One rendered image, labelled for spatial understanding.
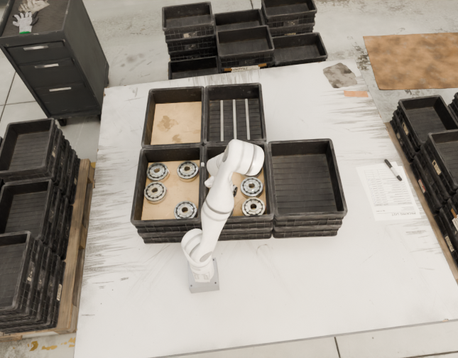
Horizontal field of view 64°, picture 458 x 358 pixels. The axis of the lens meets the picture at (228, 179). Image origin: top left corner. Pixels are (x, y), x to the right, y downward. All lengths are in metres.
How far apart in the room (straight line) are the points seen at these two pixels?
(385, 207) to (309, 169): 0.41
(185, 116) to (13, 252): 1.17
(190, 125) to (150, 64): 1.84
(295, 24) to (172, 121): 1.55
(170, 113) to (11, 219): 1.17
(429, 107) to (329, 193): 1.51
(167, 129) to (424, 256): 1.36
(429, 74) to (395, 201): 1.99
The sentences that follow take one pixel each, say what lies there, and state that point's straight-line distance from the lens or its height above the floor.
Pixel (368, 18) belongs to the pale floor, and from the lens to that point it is 4.27.
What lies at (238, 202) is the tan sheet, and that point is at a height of 0.83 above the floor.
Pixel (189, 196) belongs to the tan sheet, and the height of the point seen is 0.83.
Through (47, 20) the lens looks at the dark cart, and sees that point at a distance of 2.98.
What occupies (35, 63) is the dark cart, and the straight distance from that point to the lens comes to 2.99.
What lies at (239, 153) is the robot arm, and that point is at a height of 1.47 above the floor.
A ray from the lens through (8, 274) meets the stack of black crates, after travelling 2.27.
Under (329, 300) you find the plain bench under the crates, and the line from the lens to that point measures 1.66.
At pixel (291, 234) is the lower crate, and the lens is 1.71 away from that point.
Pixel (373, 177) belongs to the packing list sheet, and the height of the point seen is 0.70.
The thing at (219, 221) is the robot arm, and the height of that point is 1.23.
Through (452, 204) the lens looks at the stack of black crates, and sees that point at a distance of 2.45.
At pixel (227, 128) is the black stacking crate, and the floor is 0.83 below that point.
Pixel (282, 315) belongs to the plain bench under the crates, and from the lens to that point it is 1.62.
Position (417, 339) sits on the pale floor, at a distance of 2.49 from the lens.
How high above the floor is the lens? 2.28
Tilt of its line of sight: 56 degrees down
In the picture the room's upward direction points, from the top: 6 degrees counter-clockwise
